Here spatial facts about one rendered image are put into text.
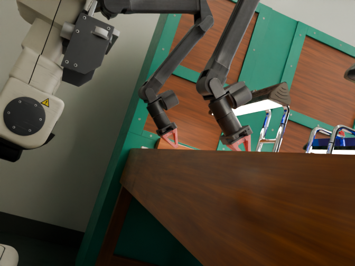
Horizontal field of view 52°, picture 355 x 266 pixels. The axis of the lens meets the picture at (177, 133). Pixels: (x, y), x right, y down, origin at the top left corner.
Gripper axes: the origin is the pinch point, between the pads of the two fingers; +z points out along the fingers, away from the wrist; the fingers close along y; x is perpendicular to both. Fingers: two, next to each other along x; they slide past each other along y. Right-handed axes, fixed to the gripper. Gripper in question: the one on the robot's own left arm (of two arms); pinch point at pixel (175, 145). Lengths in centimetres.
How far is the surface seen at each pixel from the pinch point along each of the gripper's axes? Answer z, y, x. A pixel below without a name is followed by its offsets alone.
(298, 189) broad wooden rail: -4, -109, 14
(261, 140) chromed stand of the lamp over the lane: 17.3, 0.9, -34.9
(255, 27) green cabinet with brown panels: -29, 43, -84
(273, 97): -1.9, -35.0, -29.7
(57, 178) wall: -7, 123, 58
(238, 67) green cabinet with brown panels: -14, 45, -64
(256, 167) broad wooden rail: -5, -98, 13
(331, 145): 32, -13, -55
